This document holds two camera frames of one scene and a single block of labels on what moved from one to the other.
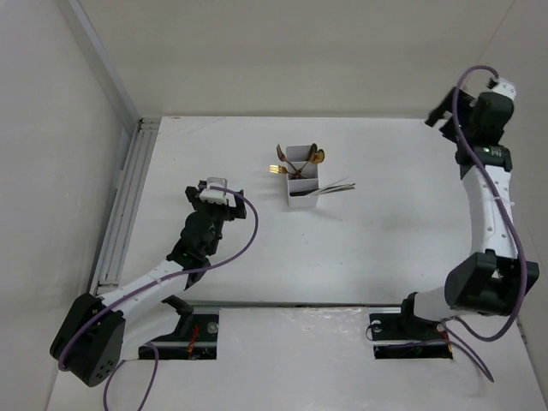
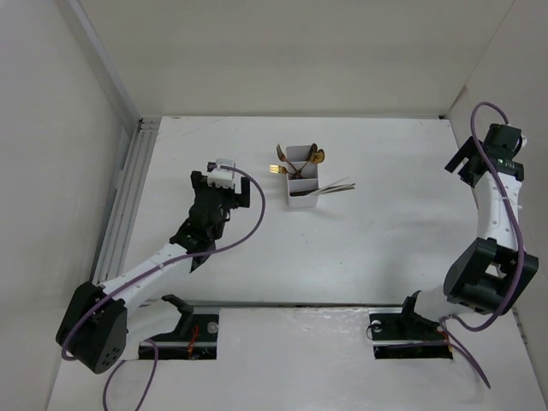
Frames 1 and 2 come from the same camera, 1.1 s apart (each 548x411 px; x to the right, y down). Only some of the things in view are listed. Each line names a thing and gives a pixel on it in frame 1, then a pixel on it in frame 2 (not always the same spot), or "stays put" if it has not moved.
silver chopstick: (335, 183) stays put
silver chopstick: (351, 184) stays put
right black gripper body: (448, 127) -> (470, 151)
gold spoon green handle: (318, 157) stays put
